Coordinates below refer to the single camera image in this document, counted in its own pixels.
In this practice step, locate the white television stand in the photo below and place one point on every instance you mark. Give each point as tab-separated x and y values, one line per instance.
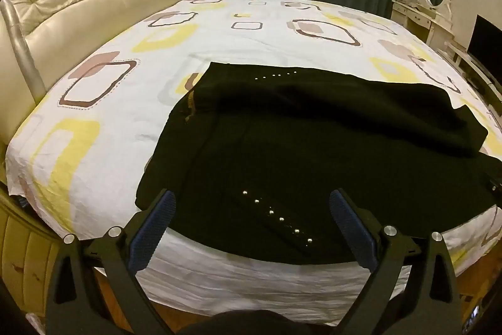
466	62

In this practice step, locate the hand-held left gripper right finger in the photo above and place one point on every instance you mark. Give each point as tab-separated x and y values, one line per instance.
351	228

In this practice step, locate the bed with patterned sheet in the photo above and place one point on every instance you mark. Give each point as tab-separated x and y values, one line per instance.
117	131

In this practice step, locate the black studded pants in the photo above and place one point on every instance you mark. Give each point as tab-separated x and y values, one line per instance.
313	146

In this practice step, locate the cream padded bed frame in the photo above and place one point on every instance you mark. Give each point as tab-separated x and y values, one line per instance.
27	260

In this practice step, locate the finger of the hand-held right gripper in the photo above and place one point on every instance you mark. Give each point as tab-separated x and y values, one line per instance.
495	186

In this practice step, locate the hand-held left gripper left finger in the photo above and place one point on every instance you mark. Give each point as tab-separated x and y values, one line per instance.
153	228

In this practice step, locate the black flat screen television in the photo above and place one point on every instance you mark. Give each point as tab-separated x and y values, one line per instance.
486	42

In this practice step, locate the white vanity table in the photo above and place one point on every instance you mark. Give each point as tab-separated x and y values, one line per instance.
415	19

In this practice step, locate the cream tufted leather headboard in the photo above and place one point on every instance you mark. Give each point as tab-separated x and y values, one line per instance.
94	1

